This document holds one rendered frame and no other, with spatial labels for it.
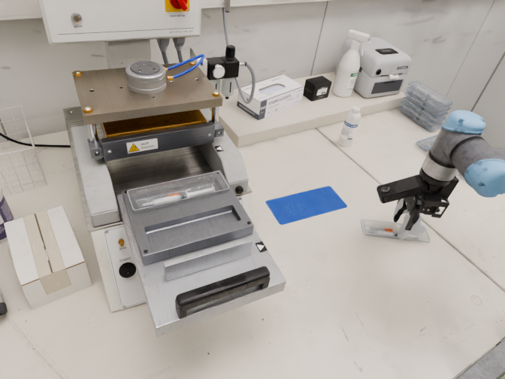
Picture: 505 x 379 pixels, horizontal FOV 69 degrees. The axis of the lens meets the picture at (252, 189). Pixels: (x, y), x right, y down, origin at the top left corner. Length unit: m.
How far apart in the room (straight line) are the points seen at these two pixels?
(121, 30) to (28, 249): 0.50
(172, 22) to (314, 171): 0.62
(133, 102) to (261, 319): 0.52
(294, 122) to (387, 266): 0.62
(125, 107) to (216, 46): 0.73
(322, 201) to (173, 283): 0.62
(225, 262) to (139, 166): 0.36
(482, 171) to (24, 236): 0.93
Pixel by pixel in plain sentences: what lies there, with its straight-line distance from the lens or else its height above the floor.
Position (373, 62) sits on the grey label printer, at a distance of 1.59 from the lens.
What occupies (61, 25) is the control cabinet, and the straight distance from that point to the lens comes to 0.90.
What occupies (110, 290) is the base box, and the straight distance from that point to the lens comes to 0.84.
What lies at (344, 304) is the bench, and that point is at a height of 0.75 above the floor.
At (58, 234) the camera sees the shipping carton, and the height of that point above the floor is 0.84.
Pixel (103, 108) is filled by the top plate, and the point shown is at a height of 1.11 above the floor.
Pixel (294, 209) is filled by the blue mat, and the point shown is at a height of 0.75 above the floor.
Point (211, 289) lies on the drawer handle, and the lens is 0.57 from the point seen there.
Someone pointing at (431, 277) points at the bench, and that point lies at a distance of 1.07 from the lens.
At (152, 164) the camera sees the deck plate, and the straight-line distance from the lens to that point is 0.90.
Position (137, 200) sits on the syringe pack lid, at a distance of 0.70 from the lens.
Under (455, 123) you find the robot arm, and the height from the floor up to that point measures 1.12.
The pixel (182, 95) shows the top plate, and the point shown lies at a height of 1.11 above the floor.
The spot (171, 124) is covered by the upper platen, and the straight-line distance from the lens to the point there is 0.80.
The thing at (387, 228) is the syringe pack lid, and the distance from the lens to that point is 1.09.
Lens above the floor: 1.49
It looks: 42 degrees down
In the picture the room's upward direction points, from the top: 9 degrees clockwise
